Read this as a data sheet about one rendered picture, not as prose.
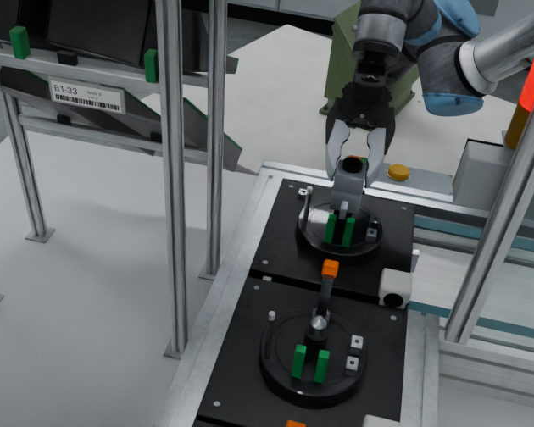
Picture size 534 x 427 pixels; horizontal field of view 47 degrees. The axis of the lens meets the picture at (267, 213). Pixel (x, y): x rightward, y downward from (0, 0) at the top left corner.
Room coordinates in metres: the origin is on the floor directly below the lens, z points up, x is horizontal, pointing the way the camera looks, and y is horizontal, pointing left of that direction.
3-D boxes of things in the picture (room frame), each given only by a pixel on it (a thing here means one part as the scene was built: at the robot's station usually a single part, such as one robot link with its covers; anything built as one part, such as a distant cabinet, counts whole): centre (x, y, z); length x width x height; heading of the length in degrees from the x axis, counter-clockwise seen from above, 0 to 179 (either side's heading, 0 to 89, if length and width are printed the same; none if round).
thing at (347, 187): (0.74, -0.12, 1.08); 0.08 x 0.04 x 0.07; 171
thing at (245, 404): (0.50, -0.08, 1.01); 0.24 x 0.24 x 0.13; 80
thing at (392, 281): (0.63, -0.20, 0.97); 0.05 x 0.05 x 0.04; 80
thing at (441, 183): (0.95, -0.24, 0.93); 0.21 x 0.07 x 0.06; 80
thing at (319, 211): (0.75, -0.12, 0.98); 0.14 x 0.14 x 0.02
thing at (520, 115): (0.60, -0.29, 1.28); 0.05 x 0.05 x 0.05
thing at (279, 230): (0.75, -0.12, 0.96); 0.24 x 0.24 x 0.02; 80
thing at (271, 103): (1.32, -0.20, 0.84); 0.90 x 0.70 x 0.03; 58
